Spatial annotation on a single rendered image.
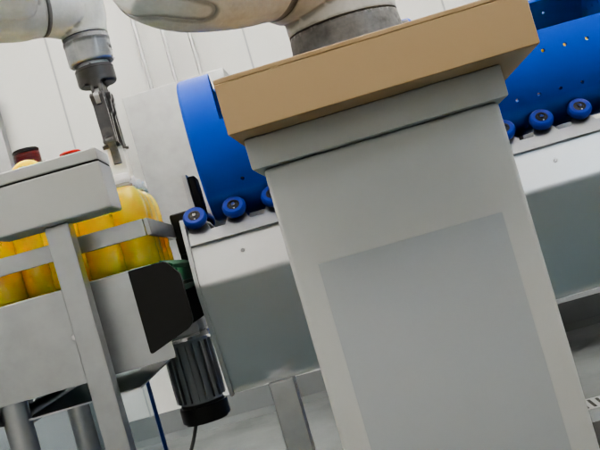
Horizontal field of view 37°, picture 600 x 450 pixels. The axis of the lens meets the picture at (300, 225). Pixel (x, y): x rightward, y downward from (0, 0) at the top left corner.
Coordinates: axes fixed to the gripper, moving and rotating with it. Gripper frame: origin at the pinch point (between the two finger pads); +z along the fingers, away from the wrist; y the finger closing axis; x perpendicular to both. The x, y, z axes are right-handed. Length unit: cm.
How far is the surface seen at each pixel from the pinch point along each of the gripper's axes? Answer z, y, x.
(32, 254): 13.1, -17.9, 16.2
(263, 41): -97, 341, -49
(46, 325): 25.5, -20.0, 16.5
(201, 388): 49, 28, 0
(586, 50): 4, -11, -90
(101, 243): 14.4, -17.8, 4.3
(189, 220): 14.3, -8.5, -10.6
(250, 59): -89, 342, -39
